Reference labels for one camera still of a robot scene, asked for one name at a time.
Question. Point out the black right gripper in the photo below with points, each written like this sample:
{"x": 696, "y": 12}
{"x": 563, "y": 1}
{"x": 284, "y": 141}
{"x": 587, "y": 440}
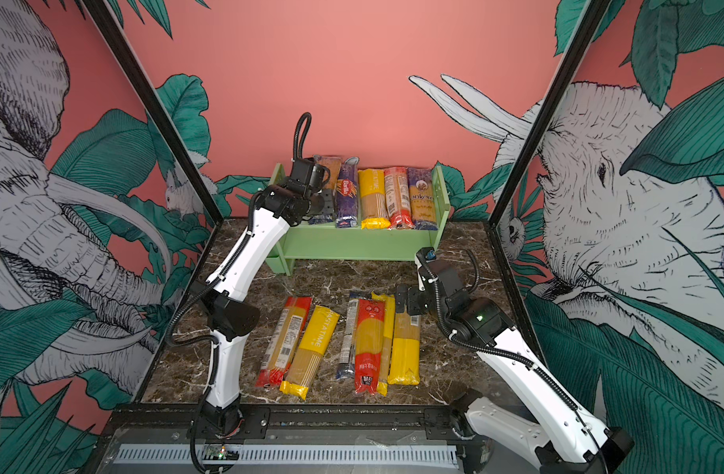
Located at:
{"x": 415, "y": 292}

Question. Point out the blue Barilla spaghetti bag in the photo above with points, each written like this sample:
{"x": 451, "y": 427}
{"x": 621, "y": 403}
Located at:
{"x": 346, "y": 198}

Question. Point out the blue yellow spaghetti bag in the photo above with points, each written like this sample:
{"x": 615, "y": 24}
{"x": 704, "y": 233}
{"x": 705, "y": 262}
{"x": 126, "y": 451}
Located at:
{"x": 328, "y": 212}

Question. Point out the yellow Pastatime spaghetti bag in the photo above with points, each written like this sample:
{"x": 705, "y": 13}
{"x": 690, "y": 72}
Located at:
{"x": 374, "y": 213}

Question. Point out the red yellow spaghetti bag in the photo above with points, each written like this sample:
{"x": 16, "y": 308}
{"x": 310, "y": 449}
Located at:
{"x": 369, "y": 337}

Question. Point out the Ankara spaghetti bag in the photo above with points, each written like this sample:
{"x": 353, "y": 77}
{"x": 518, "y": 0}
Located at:
{"x": 421, "y": 196}

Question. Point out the red spaghetti bag white label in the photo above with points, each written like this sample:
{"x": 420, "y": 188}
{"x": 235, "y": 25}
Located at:
{"x": 397, "y": 198}

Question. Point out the red white-label spaghetti bag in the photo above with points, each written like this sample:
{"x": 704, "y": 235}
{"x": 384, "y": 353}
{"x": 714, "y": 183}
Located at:
{"x": 284, "y": 341}

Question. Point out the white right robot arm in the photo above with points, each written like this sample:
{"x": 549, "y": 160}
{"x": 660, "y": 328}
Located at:
{"x": 561, "y": 436}

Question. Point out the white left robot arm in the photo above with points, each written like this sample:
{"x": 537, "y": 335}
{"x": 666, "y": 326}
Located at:
{"x": 230, "y": 320}

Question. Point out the green metal shelf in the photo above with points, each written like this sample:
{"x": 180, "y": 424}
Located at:
{"x": 327, "y": 242}

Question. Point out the clear blue spaghetti bag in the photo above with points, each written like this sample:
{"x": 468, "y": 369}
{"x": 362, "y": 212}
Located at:
{"x": 345, "y": 366}

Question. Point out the white vented strip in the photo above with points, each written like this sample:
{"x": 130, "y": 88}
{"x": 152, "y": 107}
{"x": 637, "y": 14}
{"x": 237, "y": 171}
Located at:
{"x": 288, "y": 454}

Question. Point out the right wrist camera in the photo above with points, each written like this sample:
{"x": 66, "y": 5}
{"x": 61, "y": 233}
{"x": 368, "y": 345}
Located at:
{"x": 425, "y": 255}

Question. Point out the black enclosure frame post left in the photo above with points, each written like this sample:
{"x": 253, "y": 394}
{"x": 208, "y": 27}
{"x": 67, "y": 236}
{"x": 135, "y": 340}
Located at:
{"x": 103, "y": 18}

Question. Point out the black enclosure frame post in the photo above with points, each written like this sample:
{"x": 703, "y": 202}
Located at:
{"x": 103, "y": 18}
{"x": 593, "y": 14}

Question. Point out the black enclosure frame post right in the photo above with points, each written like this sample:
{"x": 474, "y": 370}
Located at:
{"x": 593, "y": 14}

